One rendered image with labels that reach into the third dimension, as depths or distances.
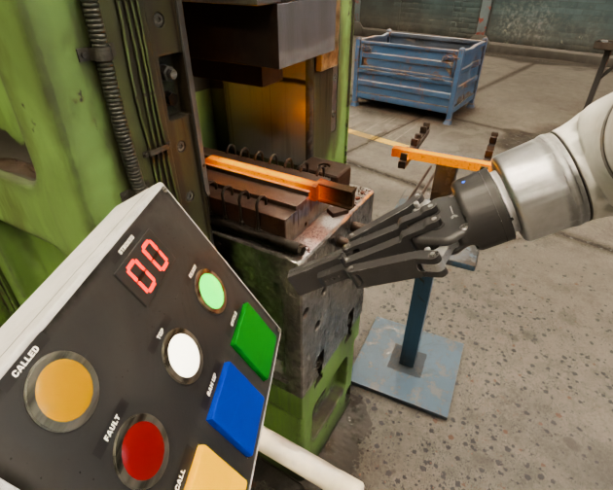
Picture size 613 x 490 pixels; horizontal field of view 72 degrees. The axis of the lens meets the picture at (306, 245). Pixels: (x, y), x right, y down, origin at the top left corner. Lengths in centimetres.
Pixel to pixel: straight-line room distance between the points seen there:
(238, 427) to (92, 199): 40
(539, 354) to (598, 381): 23
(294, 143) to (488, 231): 87
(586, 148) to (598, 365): 185
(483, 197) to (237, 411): 33
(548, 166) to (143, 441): 41
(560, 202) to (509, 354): 169
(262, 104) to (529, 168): 93
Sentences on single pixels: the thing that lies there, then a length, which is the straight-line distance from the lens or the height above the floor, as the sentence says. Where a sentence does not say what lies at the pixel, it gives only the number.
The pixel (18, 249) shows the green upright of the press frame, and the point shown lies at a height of 89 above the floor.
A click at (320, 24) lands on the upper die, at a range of 86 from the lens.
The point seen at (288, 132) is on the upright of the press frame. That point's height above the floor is 102.
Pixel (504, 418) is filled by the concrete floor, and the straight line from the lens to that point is 185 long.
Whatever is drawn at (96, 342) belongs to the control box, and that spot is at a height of 116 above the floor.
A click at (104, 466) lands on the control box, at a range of 38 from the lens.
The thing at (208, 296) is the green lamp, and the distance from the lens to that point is 51.
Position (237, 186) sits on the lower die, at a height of 99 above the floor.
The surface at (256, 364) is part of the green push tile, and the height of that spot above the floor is 100.
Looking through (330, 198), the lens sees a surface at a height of 99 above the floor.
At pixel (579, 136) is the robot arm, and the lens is 43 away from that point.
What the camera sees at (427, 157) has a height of 97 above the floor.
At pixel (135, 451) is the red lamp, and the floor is 110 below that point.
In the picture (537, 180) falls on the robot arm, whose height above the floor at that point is 127.
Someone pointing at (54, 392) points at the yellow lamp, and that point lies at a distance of 36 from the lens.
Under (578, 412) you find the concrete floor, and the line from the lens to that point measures 200.
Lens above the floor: 142
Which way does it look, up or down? 35 degrees down
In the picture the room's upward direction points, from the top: straight up
